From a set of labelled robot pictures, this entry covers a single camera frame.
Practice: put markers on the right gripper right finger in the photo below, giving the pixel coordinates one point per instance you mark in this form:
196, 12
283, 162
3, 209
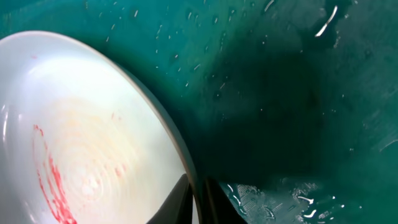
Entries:
216, 206

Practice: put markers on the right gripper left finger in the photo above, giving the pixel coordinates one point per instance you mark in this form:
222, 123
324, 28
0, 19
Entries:
178, 206

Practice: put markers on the light blue plate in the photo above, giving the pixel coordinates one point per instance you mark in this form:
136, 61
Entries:
82, 140

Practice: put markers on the teal plastic tray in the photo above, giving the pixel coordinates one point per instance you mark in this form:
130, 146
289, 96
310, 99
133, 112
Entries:
290, 104

